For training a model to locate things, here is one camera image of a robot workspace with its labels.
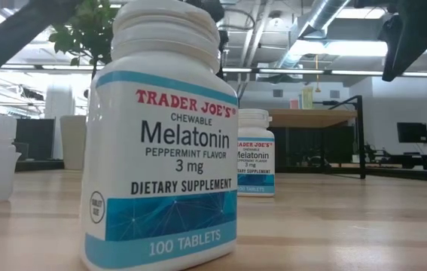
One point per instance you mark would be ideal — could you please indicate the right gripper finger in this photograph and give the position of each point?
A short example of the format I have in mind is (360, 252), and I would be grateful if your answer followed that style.
(405, 52)

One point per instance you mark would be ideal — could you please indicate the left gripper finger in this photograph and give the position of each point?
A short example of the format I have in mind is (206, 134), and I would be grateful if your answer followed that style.
(223, 45)

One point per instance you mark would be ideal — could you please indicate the orange translucent pill bottle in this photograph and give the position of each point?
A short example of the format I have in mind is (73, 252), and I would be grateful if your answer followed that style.
(294, 104)

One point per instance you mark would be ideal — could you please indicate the white melatonin supplement bottle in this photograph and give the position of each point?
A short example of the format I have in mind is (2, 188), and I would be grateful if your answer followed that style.
(256, 158)
(160, 150)

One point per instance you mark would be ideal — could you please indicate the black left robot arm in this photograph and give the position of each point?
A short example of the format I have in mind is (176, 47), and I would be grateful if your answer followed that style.
(10, 41)

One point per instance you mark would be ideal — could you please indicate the wooden shelf black metal legs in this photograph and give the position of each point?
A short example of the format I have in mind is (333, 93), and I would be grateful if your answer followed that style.
(311, 117)

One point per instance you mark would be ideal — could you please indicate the horizontal overhead light bar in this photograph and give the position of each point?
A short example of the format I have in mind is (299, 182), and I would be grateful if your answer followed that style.
(363, 72)

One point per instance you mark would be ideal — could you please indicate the black computer monitor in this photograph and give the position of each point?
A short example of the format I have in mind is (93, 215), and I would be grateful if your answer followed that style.
(412, 132)

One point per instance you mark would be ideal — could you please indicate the green leafy plant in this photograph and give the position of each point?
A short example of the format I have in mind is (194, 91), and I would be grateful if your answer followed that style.
(85, 34)

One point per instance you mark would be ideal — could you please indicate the plain white plant pot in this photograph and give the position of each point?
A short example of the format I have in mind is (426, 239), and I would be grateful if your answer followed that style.
(68, 143)

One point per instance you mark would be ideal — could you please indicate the black office partition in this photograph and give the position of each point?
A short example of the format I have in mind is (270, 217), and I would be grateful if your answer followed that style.
(34, 139)

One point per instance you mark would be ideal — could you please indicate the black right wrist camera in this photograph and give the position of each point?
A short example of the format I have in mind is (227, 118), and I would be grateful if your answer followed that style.
(389, 28)

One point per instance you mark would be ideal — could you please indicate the grey wall vent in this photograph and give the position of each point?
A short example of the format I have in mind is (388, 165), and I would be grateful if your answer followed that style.
(334, 94)
(278, 93)

